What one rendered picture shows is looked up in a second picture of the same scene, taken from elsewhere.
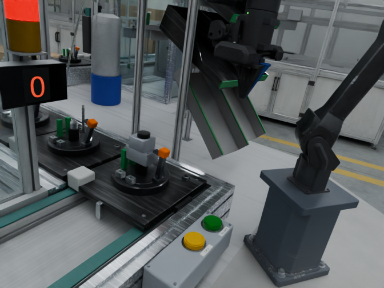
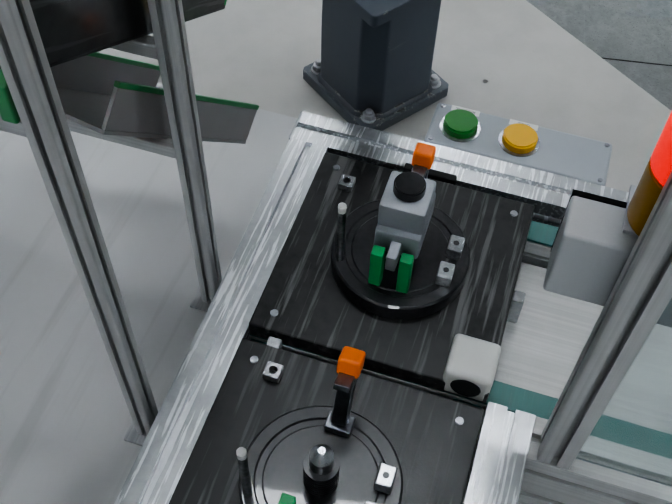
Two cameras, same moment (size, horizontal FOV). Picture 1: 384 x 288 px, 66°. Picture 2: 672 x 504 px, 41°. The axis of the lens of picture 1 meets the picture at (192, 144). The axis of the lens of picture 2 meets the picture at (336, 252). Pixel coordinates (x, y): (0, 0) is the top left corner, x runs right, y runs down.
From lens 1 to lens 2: 1.09 m
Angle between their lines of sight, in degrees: 79
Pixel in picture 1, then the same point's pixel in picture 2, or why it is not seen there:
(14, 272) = not seen: outside the picture
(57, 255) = not seen: hidden behind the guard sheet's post
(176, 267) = (578, 150)
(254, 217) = (282, 126)
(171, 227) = (499, 180)
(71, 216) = (527, 376)
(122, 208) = (516, 250)
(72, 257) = not seen: hidden behind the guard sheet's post
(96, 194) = (504, 309)
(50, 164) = (454, 471)
